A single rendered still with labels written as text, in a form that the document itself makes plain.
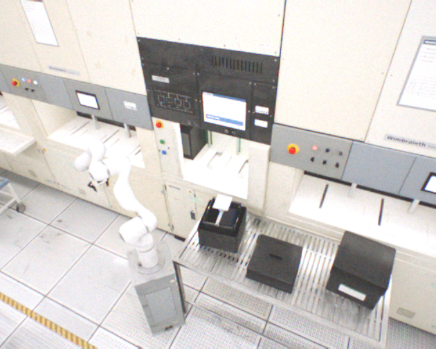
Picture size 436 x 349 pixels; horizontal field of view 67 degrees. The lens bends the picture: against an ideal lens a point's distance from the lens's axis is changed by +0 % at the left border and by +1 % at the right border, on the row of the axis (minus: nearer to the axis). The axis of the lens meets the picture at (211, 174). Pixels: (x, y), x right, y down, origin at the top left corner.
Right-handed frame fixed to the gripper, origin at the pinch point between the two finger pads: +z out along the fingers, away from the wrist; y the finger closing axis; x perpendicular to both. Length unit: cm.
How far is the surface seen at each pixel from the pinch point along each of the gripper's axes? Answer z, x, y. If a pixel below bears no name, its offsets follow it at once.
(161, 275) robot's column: 25, -74, 0
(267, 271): 15, -119, 48
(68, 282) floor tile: 101, 21, -51
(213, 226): 6, -77, 41
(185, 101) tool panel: -57, -28, 61
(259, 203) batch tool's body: 9, -80, 80
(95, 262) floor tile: 101, 24, -24
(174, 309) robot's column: 71, -75, 2
